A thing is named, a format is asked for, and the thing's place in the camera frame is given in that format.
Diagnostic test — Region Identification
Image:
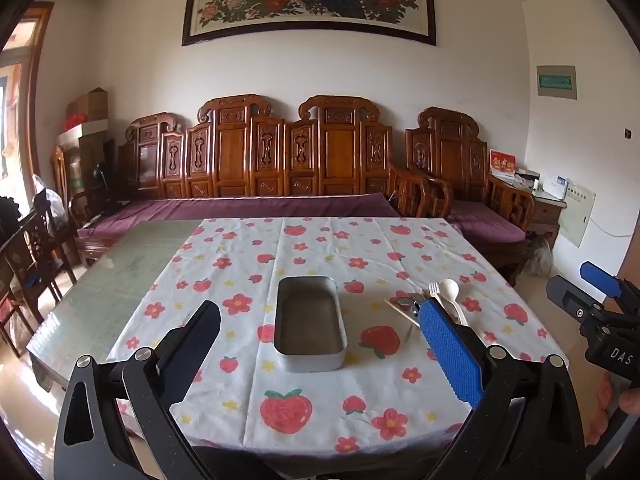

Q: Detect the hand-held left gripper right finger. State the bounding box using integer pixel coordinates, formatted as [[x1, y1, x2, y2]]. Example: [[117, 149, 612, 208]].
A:
[[419, 300, 586, 480]]

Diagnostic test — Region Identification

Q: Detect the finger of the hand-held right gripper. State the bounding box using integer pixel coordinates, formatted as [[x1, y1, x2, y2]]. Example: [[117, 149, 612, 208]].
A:
[[546, 275, 608, 333], [580, 261, 627, 302]]

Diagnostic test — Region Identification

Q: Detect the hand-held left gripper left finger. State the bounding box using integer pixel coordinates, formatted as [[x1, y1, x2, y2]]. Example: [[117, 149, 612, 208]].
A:
[[52, 300, 222, 480]]

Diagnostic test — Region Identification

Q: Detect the white plastic spoon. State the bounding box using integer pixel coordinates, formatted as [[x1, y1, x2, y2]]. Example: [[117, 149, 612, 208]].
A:
[[439, 279, 469, 327]]

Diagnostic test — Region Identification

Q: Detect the rectangular metal tray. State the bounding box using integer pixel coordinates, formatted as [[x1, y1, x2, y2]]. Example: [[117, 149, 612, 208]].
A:
[[274, 276, 348, 373]]

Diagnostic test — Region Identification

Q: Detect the person's right hand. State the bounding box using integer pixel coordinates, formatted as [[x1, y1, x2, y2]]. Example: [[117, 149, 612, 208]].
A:
[[584, 376, 640, 447]]

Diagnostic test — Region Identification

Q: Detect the grey furry object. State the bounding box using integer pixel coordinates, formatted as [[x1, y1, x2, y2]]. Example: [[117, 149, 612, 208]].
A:
[[522, 232, 555, 277]]

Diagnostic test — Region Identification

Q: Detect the white plastic fork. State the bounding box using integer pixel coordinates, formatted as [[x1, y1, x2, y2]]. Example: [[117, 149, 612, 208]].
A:
[[427, 282, 461, 323]]

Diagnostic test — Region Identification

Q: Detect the wooden chopstick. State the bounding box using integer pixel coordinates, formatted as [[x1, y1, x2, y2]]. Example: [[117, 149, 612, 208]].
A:
[[384, 300, 419, 322]]

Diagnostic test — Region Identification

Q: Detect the wooden side table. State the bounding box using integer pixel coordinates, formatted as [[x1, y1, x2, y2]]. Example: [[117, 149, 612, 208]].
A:
[[530, 187, 568, 246]]

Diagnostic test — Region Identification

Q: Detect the white electronic device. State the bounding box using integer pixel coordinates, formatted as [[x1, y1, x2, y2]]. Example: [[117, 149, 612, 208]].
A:
[[542, 175, 568, 200]]

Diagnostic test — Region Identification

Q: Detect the strawberry flower print tablecloth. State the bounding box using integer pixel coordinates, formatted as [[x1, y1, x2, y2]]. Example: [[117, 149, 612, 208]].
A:
[[107, 217, 568, 461]]

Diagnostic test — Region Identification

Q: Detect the red desk card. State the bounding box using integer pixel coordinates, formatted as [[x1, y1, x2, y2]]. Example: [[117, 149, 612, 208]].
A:
[[489, 149, 517, 181]]

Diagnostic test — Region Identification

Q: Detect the wooden dining chair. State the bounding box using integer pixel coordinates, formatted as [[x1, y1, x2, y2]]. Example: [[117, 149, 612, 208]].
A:
[[22, 210, 78, 311], [0, 237, 51, 358]]

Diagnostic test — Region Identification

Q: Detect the carved wooden armchair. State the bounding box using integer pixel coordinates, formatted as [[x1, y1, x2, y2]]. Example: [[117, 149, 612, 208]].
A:
[[406, 106, 536, 286]]

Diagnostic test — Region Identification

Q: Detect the carved wooden sofa bench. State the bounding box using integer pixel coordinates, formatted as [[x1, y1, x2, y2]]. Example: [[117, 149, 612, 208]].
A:
[[69, 94, 453, 267]]

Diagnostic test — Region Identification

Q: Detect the white plastic bag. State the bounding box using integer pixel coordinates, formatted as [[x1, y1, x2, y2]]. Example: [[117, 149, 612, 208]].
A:
[[32, 175, 68, 231]]

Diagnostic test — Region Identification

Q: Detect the white cardboard box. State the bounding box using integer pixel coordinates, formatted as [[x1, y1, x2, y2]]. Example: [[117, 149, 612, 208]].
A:
[[56, 119, 111, 148]]

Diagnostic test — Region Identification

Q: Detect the brown cardboard box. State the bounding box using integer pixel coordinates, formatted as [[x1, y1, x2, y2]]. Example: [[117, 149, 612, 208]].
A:
[[66, 88, 108, 122]]

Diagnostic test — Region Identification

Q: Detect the white wall panel cabinet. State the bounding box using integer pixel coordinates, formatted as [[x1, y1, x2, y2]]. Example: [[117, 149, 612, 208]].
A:
[[557, 180, 597, 248]]

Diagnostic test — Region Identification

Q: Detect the green wall electrical box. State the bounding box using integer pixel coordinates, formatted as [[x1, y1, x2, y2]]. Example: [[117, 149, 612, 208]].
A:
[[536, 65, 577, 101]]

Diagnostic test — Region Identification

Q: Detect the wooden door frame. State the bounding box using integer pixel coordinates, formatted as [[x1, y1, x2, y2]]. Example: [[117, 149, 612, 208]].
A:
[[0, 2, 55, 186]]

